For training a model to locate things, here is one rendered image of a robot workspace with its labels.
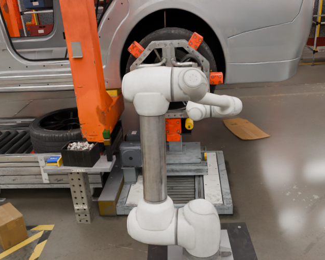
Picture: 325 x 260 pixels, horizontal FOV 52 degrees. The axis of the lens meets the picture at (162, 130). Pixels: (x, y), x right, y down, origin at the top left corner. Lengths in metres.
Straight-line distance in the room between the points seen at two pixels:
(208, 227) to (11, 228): 1.37
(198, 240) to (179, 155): 1.30
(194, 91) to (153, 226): 0.59
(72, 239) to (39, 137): 0.82
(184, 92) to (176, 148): 1.50
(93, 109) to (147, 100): 1.00
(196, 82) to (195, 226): 0.59
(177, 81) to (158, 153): 0.30
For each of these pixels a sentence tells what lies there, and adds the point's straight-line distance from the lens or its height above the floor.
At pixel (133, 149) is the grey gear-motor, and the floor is 0.39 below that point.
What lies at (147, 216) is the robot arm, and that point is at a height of 0.58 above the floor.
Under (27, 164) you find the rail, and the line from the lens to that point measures 2.66.
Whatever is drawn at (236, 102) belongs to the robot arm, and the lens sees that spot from 1.80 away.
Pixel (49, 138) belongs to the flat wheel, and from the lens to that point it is 2.62.
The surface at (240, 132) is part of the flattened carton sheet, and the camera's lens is 3.60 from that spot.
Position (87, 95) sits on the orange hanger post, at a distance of 2.19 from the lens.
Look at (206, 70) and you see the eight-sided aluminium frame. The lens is 2.33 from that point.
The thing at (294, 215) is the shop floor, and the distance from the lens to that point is 2.46.
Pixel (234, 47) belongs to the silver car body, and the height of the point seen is 1.01.
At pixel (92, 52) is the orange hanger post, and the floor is 1.11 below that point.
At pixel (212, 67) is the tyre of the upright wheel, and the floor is 0.92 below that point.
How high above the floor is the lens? 1.43
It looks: 23 degrees down
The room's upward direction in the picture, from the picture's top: 4 degrees counter-clockwise
